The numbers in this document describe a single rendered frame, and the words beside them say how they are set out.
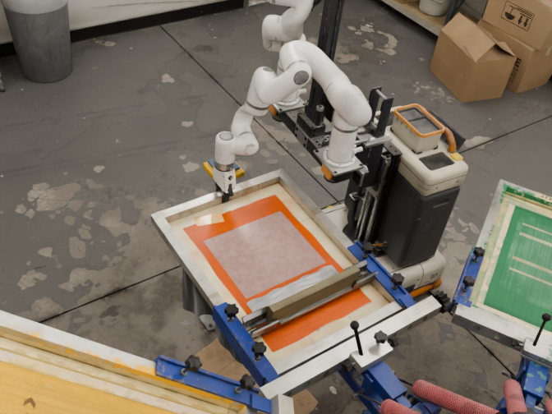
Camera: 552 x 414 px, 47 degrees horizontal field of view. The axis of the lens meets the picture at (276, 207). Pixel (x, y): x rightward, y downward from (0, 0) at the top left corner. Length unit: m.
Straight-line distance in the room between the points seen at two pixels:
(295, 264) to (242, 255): 0.19
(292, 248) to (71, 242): 1.70
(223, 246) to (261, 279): 0.20
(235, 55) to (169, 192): 1.76
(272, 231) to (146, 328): 1.13
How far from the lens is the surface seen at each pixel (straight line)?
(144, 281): 3.45
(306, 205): 2.43
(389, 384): 1.94
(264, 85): 2.07
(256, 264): 2.24
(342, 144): 2.37
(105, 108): 4.68
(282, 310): 2.01
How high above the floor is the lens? 2.64
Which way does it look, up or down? 43 degrees down
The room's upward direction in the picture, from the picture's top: 7 degrees clockwise
